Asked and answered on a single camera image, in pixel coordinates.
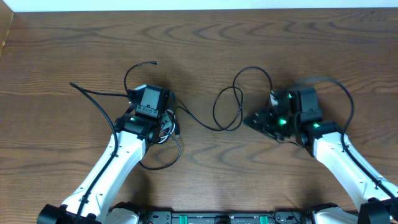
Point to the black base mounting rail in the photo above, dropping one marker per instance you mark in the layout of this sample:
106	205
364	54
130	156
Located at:
278	216

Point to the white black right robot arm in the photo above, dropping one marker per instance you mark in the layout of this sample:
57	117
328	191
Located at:
373	195

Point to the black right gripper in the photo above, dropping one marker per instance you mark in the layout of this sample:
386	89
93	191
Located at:
262	123

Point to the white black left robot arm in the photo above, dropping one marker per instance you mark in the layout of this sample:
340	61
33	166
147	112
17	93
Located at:
134	133

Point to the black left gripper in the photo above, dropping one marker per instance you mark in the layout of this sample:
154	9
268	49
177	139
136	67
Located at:
167	121

